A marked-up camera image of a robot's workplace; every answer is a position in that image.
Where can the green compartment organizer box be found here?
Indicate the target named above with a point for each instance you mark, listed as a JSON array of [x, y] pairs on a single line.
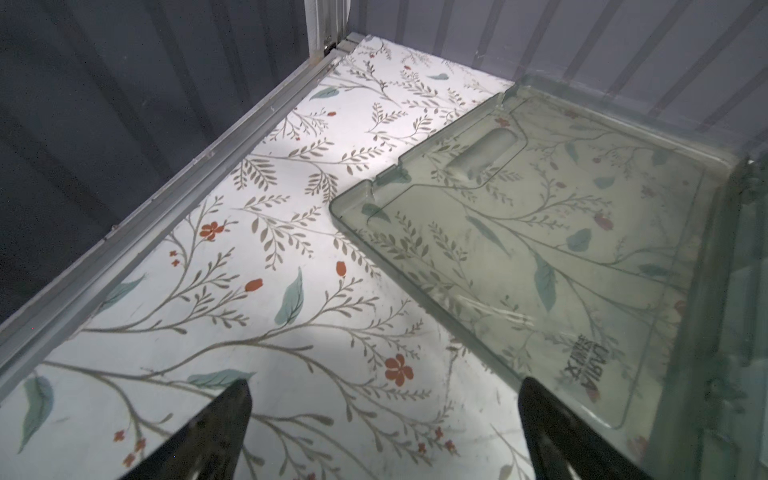
[[618, 261]]

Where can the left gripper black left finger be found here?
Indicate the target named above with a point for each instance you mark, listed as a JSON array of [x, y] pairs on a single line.
[[206, 447]]

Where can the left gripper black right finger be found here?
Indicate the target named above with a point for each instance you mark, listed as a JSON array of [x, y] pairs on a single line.
[[561, 445]]

